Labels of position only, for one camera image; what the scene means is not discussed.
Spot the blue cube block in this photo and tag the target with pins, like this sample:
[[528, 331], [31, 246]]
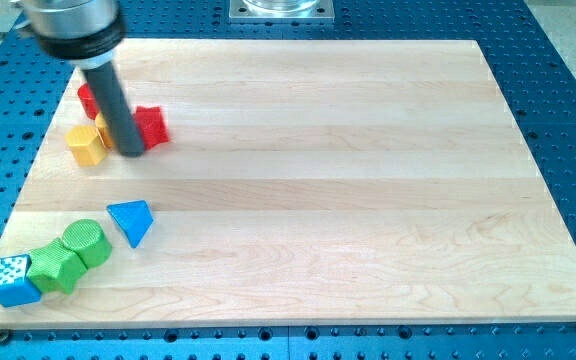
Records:
[[15, 287]]

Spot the red block behind rod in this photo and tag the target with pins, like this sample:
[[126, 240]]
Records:
[[88, 101]]

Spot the blue perforated metal base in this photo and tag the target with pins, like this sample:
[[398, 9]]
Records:
[[533, 75]]

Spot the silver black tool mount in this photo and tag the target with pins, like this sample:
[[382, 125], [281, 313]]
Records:
[[83, 32]]

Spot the yellow block behind rod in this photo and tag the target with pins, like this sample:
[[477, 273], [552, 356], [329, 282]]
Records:
[[104, 131]]

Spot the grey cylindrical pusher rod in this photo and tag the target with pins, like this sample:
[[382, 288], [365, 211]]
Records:
[[110, 98]]

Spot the yellow hexagon block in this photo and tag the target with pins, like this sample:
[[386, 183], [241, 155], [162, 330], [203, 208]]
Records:
[[86, 145]]

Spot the blue triangle block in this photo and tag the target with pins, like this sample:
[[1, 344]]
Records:
[[133, 218]]

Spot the green star block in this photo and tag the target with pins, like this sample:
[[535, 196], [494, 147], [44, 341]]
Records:
[[55, 268]]

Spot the red star block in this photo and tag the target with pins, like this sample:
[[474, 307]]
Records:
[[152, 126]]

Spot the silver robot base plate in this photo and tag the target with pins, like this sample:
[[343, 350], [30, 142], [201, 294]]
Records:
[[281, 11]]

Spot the light wooden board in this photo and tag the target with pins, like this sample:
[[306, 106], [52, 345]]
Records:
[[305, 182]]

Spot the green cylinder block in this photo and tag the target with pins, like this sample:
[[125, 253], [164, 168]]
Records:
[[87, 239]]

